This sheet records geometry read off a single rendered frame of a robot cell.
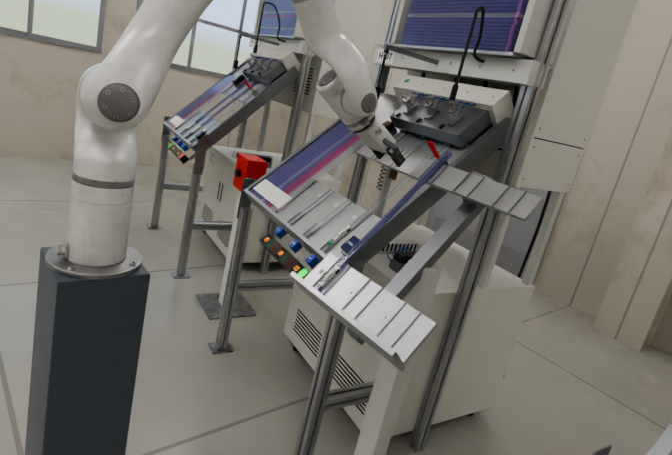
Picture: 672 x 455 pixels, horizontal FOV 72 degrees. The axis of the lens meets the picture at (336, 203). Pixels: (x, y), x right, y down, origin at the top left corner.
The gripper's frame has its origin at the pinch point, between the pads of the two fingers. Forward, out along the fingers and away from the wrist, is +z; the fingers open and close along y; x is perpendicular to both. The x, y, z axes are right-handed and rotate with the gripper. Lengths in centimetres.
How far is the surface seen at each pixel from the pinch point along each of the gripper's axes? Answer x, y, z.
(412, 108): -24.4, 20.9, 9.6
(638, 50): -217, 79, 166
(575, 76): -63, -10, 28
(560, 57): -60, -10, 17
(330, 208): 21.2, 14.7, 6.5
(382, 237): 19.6, -10.0, 8.6
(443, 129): -19.5, 0.9, 9.3
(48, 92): 79, 373, -39
